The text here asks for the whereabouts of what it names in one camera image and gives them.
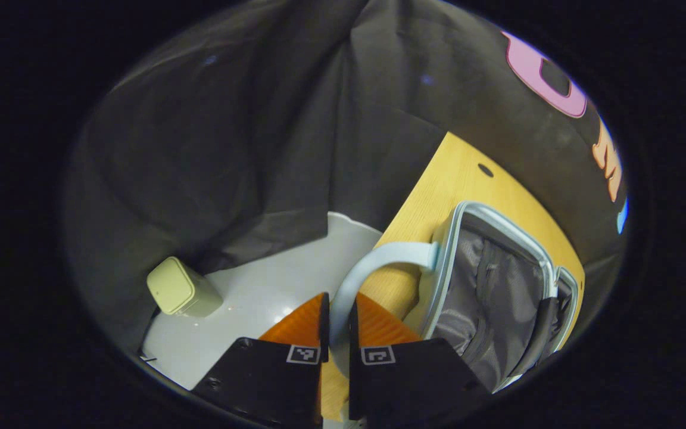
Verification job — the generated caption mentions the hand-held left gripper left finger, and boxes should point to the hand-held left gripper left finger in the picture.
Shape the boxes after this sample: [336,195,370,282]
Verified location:
[191,291,330,429]

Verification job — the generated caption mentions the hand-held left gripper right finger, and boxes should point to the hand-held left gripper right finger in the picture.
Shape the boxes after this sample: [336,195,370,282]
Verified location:
[348,297,491,428]

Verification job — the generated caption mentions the beige bin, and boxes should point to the beige bin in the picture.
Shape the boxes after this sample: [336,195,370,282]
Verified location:
[146,256,224,318]

